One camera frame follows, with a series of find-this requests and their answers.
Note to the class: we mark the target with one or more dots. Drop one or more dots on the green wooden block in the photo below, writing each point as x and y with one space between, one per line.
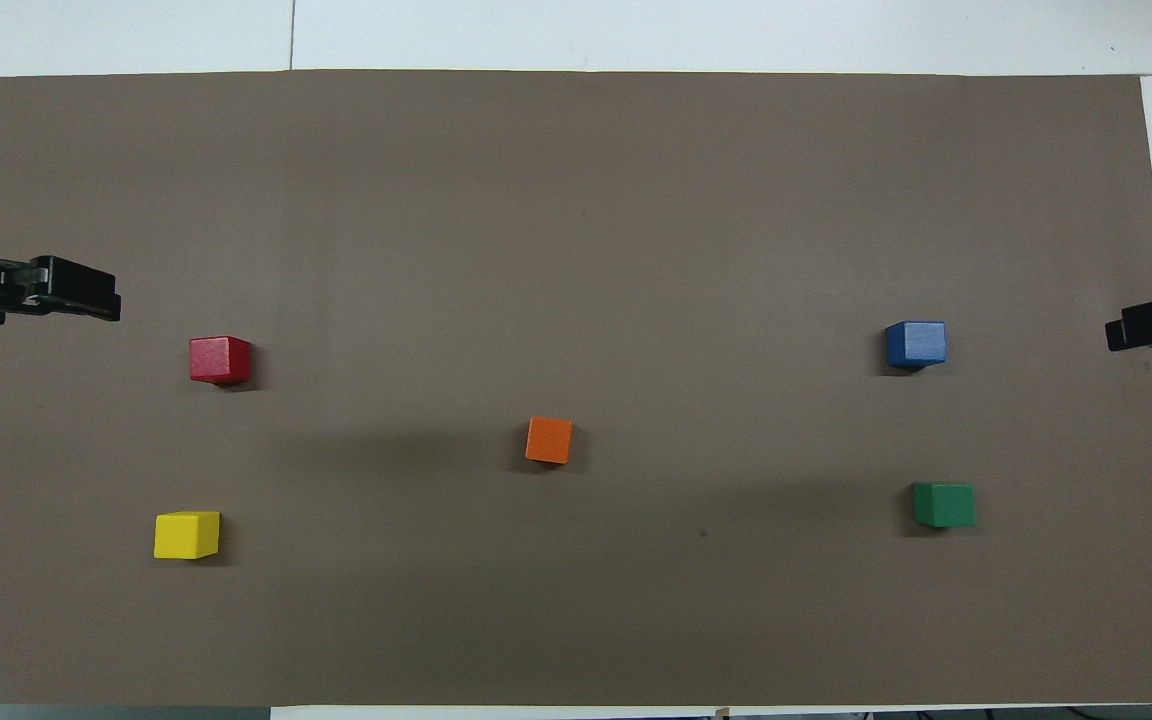
943 505

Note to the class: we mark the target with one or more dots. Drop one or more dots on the yellow wooden block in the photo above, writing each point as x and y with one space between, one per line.
186 535

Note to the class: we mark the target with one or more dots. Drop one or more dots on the orange wooden block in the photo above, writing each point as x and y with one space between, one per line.
548 440

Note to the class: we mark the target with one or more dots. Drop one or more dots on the red wooden block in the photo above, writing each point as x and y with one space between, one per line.
219 360

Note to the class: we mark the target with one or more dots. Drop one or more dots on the blue wooden block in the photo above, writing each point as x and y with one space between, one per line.
915 344

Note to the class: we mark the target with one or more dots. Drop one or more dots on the brown table mat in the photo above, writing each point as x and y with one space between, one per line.
576 250

